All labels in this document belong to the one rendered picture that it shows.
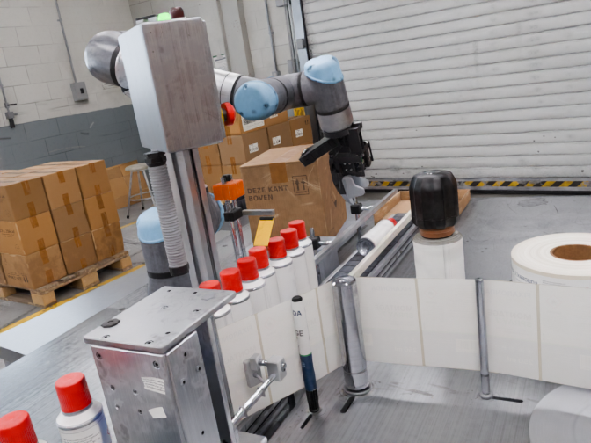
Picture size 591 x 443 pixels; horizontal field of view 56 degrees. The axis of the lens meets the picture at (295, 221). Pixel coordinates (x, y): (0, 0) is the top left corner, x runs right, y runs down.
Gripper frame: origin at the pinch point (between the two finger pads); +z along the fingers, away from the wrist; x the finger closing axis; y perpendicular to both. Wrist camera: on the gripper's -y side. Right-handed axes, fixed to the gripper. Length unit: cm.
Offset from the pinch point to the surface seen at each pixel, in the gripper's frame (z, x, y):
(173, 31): -56, -38, -1
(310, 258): -5.4, -28.9, 2.7
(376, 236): 15.3, 5.3, 2.3
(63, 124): 105, 319, -491
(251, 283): -16, -48, 2
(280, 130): 125, 296, -198
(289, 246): -11.7, -32.9, 1.8
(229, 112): -41, -35, 1
